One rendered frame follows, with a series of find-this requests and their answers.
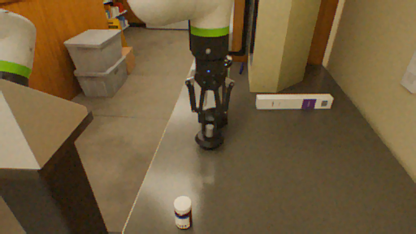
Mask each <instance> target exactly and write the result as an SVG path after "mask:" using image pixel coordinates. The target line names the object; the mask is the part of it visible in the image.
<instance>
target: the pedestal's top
mask: <svg viewBox="0 0 416 234"><path fill-rule="evenodd" d="M87 111H88V115H86V116H85V117H84V119H83V120H82V121H81V122H80V124H79V125H78V126H77V127H76V128H75V130H74V131H73V132H72V133H71V135H70V136H69V137H68V138H67V139H66V140H65V141H64V142H63V143H62V144H61V146H60V147H59V148H58V150H57V151H56V152H54V155H52V156H51V157H50V159H49V160H48V161H47V163H46V164H45V165H43V168H42V169H14V168H0V179H21V180H43V179H44V178H45V177H46V175H47V174H48V173H49V172H50V170H51V169H52V168H54V165H56V164H57V162H58V161H59V160H60V158H61V157H62V156H63V155H64V154H65V153H66V152H67V150H68V149H69V148H70V147H71V145H72V144H73V143H74V142H75V141H76V139H77V138H78V137H79V135H81V133H82V132H83V131H84V130H85V129H86V128H87V127H88V126H89V124H90V123H91V122H92V120H93V115H92V111H91V110H87Z"/></svg>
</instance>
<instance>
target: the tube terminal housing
mask: <svg viewBox="0 0 416 234"><path fill-rule="evenodd" d="M321 1H322V0H259V1H258V25H257V32H256V38H255V40H254V47H253V65H252V71H251V69H250V58H249V57H248V64H247V66H248V73H249V91H250V92H255V93H278V92H279V91H280V90H284V89H286V88H287V87H290V86H293V85H294V84H297V83H299V82H300V81H303V76H304V73H305V69H306V64H307V59H308V56H309V52H310V47H311V42H312V38H313V35H314V30H315V24H316V21H317V18H318V15H319V7H320V3H321Z"/></svg>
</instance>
